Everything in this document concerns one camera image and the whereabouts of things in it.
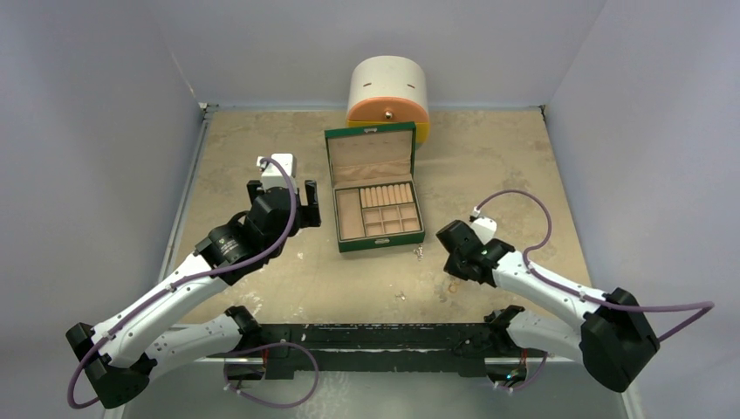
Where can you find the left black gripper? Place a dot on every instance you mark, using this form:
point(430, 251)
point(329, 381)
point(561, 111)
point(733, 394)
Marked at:
point(306, 214)

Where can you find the silver earring near box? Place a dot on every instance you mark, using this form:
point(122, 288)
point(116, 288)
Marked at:
point(418, 251)

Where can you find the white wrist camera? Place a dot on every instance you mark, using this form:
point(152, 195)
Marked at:
point(485, 228)
point(278, 171)

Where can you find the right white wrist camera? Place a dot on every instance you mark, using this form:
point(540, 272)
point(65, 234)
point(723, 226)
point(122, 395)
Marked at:
point(485, 228)

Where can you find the green jewelry box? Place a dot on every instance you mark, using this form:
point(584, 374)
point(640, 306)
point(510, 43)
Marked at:
point(372, 175)

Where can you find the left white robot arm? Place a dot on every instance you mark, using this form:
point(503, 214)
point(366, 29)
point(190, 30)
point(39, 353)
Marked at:
point(120, 356)

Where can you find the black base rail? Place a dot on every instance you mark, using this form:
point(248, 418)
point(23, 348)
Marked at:
point(469, 350)

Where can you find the green jewelry tray insert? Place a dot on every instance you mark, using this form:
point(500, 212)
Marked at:
point(375, 211)

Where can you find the white orange round drawer box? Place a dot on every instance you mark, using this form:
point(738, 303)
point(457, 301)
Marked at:
point(389, 89)

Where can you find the aluminium frame rail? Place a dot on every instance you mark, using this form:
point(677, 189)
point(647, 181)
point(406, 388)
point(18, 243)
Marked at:
point(175, 236)

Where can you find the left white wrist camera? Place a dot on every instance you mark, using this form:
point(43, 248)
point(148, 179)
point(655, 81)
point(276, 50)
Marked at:
point(278, 171)

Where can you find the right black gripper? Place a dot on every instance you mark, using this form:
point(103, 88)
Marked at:
point(454, 264)

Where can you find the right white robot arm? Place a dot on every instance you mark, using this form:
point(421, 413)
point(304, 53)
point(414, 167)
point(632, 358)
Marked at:
point(605, 332)

